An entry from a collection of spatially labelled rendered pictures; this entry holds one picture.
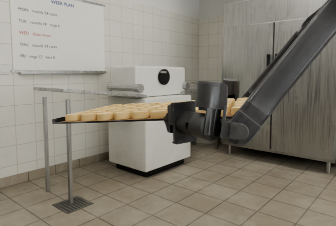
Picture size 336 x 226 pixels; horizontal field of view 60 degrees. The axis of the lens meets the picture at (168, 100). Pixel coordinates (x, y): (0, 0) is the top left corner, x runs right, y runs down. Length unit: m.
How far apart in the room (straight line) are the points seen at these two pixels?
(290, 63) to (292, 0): 3.16
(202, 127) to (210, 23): 4.70
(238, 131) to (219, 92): 0.10
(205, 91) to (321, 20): 0.28
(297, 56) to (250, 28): 3.23
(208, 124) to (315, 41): 0.28
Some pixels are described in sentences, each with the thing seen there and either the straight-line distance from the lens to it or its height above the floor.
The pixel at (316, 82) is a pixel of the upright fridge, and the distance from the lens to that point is 3.58.
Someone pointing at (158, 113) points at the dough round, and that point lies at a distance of 0.81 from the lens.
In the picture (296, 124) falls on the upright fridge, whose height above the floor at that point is 0.53.
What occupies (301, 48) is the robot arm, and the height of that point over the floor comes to 1.16.
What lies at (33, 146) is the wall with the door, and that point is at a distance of 3.40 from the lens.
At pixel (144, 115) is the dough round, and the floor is 0.99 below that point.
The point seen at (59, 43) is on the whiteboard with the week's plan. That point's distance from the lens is 3.47.
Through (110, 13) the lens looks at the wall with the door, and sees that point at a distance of 3.95.
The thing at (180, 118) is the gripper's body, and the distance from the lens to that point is 0.69.
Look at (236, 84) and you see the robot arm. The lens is 1.23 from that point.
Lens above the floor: 1.11
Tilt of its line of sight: 5 degrees down
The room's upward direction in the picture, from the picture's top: straight up
